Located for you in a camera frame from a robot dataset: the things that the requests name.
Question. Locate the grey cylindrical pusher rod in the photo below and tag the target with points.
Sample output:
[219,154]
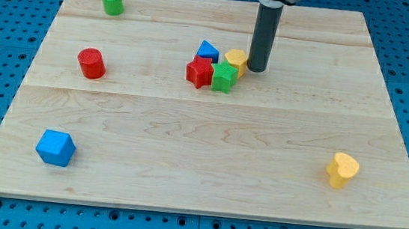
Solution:
[263,37]

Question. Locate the yellow heart block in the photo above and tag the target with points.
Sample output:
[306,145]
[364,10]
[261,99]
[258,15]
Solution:
[341,169]

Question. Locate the light wooden board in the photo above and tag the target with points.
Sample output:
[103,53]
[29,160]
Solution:
[147,139]

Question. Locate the yellow hexagon block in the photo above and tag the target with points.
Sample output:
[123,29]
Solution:
[238,59]

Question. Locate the blue triangle block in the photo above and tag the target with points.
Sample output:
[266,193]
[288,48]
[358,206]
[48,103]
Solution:
[207,50]

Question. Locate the green star block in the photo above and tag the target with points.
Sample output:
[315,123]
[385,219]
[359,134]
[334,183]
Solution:
[224,77]

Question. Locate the red star block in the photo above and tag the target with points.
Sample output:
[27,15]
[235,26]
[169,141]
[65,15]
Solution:
[199,71]

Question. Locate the green cylinder block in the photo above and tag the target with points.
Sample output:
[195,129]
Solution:
[113,7]

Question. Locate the red cylinder block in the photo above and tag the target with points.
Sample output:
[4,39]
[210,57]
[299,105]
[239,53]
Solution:
[91,63]

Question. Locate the blue cube block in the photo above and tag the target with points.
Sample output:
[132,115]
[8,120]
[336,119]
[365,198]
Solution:
[55,148]

